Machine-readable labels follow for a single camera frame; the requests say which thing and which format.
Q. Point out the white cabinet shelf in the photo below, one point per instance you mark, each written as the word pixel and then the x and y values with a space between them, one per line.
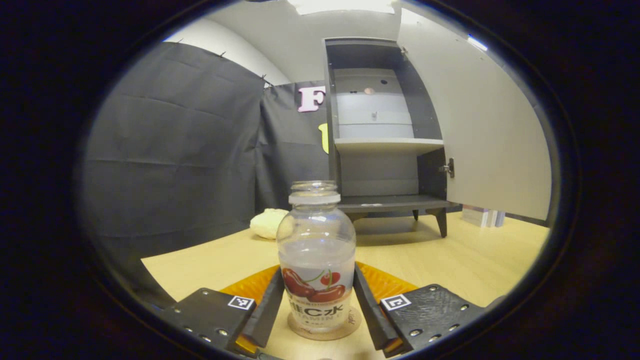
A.
pixel 385 145

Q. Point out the white cabinet door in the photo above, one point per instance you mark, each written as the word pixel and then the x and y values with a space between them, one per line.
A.
pixel 490 140

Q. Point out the ceiling light panel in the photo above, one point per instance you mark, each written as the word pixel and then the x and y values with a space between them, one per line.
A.
pixel 345 5
pixel 477 43

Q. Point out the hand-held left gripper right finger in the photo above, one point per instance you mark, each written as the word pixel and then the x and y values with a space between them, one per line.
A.
pixel 372 315

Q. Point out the round wooden coaster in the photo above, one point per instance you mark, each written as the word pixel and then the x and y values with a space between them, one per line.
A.
pixel 320 336

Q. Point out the metal door hinge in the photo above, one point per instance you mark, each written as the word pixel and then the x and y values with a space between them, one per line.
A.
pixel 449 168

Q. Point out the grey cabinet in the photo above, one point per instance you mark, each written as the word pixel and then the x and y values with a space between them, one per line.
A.
pixel 380 175

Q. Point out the cream plush toy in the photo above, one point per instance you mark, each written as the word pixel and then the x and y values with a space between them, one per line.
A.
pixel 267 224

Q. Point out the white box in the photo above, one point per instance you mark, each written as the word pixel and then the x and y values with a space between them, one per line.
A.
pixel 480 216

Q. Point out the clear plastic bottle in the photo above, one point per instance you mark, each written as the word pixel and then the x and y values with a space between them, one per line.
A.
pixel 315 240

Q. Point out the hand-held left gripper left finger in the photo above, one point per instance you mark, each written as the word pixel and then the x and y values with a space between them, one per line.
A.
pixel 265 315

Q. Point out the black backdrop cloth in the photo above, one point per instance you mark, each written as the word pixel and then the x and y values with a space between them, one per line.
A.
pixel 175 150

